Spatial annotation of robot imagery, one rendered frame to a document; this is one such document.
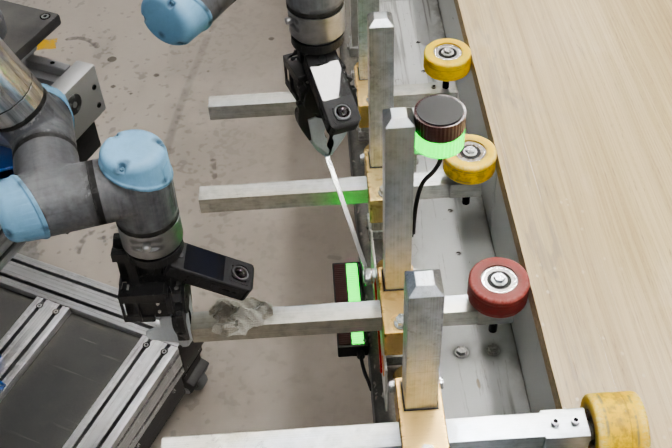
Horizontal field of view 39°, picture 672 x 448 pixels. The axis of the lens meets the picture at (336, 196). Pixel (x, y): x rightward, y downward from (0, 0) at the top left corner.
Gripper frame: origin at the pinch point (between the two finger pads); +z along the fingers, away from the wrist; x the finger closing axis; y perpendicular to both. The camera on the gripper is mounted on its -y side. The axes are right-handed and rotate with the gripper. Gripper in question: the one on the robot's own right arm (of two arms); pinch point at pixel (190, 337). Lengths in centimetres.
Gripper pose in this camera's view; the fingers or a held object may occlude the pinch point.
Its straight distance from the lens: 131.6
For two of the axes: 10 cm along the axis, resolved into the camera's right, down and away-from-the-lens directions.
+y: -10.0, 0.5, -0.3
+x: 0.5, 7.1, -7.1
